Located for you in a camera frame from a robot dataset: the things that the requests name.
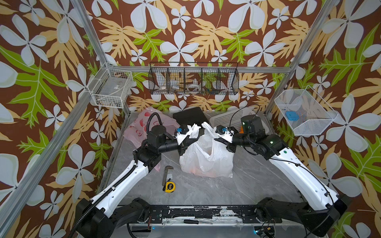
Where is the white plastic bag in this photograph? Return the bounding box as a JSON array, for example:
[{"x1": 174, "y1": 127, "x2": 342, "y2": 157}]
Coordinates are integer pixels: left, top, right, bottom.
[{"x1": 180, "y1": 122, "x2": 234, "y2": 178}]

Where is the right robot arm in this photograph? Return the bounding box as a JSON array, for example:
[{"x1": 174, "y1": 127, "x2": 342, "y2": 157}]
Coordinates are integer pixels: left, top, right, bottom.
[{"x1": 214, "y1": 115, "x2": 349, "y2": 237}]

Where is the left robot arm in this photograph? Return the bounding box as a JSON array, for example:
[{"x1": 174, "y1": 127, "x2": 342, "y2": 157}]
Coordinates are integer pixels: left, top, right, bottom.
[{"x1": 68, "y1": 113, "x2": 200, "y2": 238}]

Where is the white plastic perforated basket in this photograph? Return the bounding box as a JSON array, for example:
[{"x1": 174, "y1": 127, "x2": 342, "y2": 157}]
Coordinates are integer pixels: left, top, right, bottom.
[{"x1": 209, "y1": 108, "x2": 256, "y2": 131}]

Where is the black plastic tool case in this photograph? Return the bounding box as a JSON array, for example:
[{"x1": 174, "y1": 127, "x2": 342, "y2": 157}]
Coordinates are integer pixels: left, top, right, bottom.
[{"x1": 173, "y1": 107, "x2": 209, "y2": 127}]

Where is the large metal hex key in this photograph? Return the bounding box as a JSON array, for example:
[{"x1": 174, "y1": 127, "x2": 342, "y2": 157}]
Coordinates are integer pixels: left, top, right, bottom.
[{"x1": 162, "y1": 166, "x2": 174, "y2": 186}]

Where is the pink printed plastic bag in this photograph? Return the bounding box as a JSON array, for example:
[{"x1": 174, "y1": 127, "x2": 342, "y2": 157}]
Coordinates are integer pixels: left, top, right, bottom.
[{"x1": 131, "y1": 112, "x2": 179, "y2": 174}]

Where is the yellow tape measure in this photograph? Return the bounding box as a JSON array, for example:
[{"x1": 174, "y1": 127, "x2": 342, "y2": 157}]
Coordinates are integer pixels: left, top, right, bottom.
[{"x1": 163, "y1": 181, "x2": 176, "y2": 193}]

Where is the white tape roll in basket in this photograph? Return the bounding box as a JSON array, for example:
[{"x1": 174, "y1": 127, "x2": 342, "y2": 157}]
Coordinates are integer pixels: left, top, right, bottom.
[{"x1": 187, "y1": 84, "x2": 201, "y2": 92}]

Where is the blue object in basket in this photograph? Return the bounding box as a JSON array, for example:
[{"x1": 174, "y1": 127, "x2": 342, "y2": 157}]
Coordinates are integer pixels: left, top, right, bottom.
[{"x1": 285, "y1": 111, "x2": 299, "y2": 122}]

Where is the white mesh basket right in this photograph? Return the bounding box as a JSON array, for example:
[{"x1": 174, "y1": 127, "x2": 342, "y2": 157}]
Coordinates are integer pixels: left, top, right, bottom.
[{"x1": 275, "y1": 86, "x2": 338, "y2": 137}]

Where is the black screwdriver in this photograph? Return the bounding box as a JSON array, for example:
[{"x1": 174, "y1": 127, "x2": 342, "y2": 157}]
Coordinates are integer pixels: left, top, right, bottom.
[{"x1": 183, "y1": 219, "x2": 213, "y2": 225}]

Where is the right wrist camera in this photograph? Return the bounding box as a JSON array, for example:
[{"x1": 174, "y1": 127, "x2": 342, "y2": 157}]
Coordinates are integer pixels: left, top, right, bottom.
[{"x1": 215, "y1": 125, "x2": 235, "y2": 143}]

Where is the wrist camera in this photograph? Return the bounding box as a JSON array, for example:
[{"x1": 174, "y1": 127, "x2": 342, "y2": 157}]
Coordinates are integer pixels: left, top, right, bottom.
[
  {"x1": 174, "y1": 125, "x2": 193, "y2": 145},
  {"x1": 215, "y1": 125, "x2": 235, "y2": 143}
]

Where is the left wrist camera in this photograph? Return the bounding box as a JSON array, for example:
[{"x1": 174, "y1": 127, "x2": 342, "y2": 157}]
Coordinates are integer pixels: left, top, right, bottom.
[{"x1": 174, "y1": 125, "x2": 193, "y2": 145}]

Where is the black wire basket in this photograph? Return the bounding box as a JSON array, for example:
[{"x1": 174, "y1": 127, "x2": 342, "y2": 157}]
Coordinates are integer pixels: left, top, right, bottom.
[{"x1": 147, "y1": 62, "x2": 239, "y2": 95}]

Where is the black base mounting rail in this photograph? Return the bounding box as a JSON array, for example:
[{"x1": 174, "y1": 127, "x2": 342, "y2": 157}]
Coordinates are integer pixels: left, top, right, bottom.
[{"x1": 121, "y1": 203, "x2": 282, "y2": 224}]

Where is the white wire basket left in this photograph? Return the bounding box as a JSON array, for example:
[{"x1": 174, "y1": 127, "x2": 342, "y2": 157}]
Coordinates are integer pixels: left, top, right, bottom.
[{"x1": 88, "y1": 63, "x2": 134, "y2": 109}]

